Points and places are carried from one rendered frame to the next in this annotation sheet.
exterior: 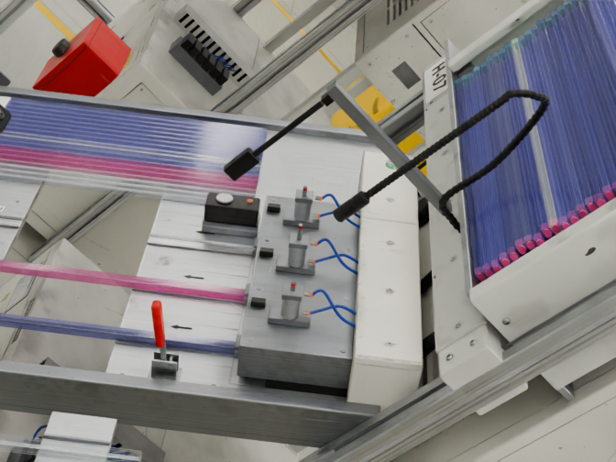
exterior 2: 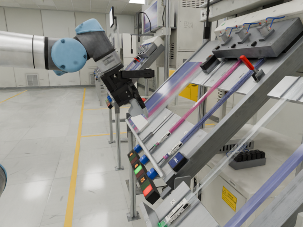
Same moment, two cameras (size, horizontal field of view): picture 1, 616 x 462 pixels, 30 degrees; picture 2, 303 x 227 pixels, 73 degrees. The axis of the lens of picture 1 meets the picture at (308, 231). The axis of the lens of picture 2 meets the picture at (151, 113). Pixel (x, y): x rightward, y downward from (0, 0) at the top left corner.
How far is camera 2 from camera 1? 0.88 m
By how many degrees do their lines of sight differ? 12
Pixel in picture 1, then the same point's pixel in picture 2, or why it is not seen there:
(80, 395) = (251, 103)
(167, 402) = (273, 79)
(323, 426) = not seen: outside the picture
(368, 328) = (289, 10)
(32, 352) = not seen: hidden behind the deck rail
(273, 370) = (284, 44)
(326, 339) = (283, 24)
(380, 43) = (176, 60)
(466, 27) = (185, 42)
